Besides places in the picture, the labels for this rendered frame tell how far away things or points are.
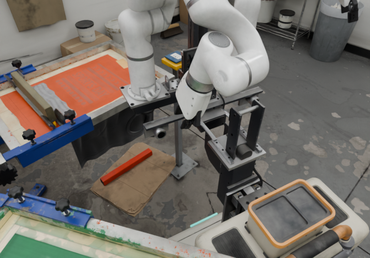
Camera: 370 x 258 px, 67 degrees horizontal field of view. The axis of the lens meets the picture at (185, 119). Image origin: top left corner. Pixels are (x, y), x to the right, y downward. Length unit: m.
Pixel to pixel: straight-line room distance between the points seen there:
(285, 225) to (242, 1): 0.76
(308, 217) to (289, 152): 1.62
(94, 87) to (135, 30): 0.64
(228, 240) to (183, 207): 1.14
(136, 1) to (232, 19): 0.33
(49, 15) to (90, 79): 1.98
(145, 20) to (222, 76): 0.43
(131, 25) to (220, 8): 0.38
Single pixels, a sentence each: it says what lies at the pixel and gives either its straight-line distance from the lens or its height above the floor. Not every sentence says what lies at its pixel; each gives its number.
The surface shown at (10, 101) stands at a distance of 1.57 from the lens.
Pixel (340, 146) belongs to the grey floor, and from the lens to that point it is 2.77.
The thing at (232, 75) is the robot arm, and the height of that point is 1.47.
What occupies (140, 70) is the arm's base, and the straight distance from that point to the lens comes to 0.99.
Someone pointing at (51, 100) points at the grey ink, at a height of 0.96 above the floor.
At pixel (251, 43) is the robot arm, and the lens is 0.66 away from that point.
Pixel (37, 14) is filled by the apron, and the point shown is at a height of 0.66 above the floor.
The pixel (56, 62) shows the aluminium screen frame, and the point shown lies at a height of 0.99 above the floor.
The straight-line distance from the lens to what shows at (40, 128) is 1.34.
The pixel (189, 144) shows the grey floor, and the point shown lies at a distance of 2.44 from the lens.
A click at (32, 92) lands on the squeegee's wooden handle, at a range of 1.37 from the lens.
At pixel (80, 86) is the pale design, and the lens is 1.52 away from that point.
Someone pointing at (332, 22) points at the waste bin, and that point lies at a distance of 3.74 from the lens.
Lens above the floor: 1.77
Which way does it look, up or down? 41 degrees down
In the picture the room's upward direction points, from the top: straight up
